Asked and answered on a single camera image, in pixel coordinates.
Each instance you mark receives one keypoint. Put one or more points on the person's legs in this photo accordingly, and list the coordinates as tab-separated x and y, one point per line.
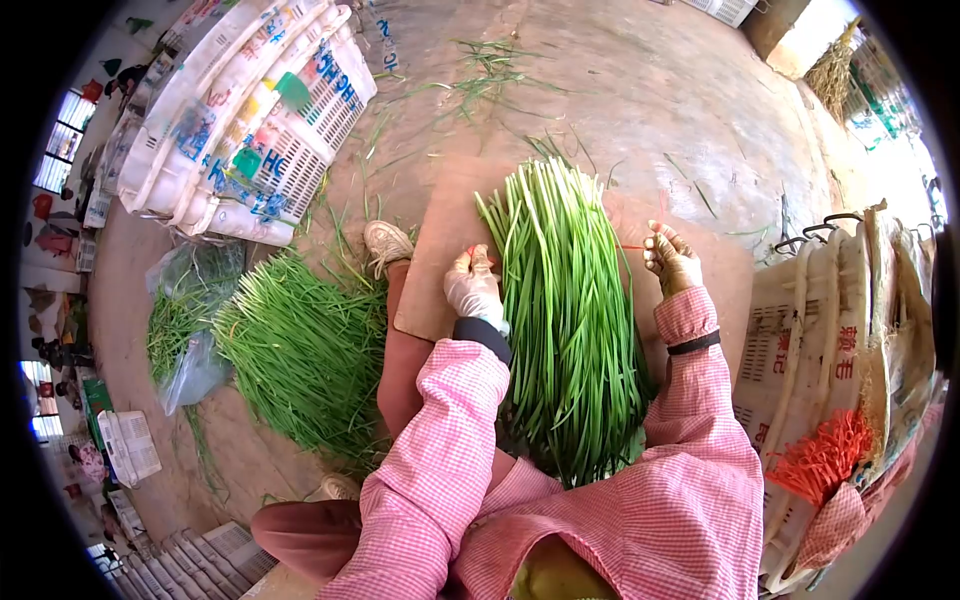
397	375

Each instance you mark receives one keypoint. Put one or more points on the single white plastic crate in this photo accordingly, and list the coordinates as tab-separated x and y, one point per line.
129	447

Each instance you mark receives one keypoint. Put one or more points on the scattered chive stalks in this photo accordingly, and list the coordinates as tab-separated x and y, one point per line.
484	75

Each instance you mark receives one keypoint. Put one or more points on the stack of red-lettered white crates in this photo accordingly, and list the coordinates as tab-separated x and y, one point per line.
810	337

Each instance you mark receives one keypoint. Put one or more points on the bundle of dry straw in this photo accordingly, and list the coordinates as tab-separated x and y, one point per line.
832	71

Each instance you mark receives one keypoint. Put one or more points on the brown work board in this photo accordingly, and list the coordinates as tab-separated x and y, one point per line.
442	240

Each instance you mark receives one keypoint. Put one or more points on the clear plastic bag with chives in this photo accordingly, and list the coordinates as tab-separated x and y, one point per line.
187	315

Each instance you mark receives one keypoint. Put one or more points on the person's right fingers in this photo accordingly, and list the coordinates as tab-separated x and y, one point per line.
656	247

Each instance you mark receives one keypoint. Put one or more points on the black wrist band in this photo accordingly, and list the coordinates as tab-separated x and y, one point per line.
694	344
484	334

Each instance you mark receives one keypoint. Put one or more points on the person's body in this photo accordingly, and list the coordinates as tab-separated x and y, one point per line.
615	532

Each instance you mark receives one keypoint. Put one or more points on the stack of blue-lettered white crates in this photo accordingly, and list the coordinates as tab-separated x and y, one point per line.
247	120

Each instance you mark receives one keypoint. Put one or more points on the pink checked cloth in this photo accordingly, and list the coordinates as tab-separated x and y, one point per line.
832	525

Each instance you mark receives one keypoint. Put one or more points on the person's left thumb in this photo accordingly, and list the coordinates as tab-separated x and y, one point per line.
491	268

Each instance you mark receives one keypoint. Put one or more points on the window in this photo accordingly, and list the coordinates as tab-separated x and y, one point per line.
64	142

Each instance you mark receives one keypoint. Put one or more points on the person's left fingers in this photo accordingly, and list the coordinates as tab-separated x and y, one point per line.
463	264

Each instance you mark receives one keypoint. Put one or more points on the row of flat white crates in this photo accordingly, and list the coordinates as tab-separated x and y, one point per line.
195	562

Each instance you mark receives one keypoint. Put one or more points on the loose pile of green chives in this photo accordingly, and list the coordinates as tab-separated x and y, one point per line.
307	352

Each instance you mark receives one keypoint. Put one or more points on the person's right hand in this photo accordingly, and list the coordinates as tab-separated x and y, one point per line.
679	270

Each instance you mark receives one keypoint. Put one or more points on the person's left hand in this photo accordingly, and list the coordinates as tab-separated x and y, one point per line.
472	292

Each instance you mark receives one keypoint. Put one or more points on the bundle of green chives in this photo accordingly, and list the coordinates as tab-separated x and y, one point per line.
566	322

